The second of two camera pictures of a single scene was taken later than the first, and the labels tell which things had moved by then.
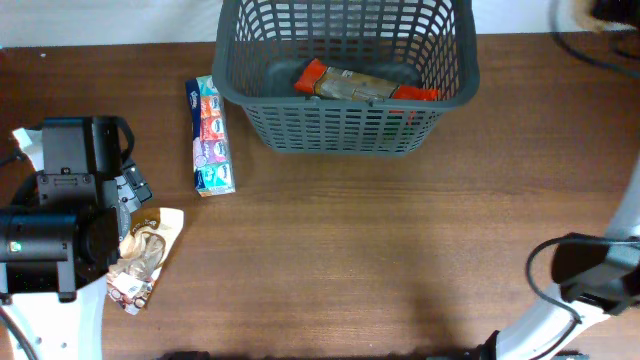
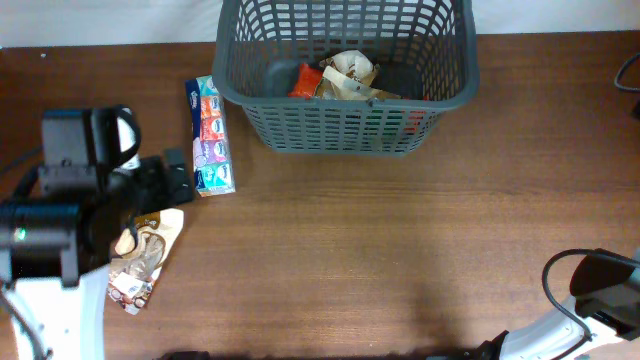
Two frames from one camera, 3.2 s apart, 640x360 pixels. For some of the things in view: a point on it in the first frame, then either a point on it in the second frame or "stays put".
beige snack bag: x=132 y=279 stays put
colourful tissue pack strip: x=211 y=151 stays put
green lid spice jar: x=394 y=129 to x=371 y=127
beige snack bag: x=584 y=19 to x=349 y=74
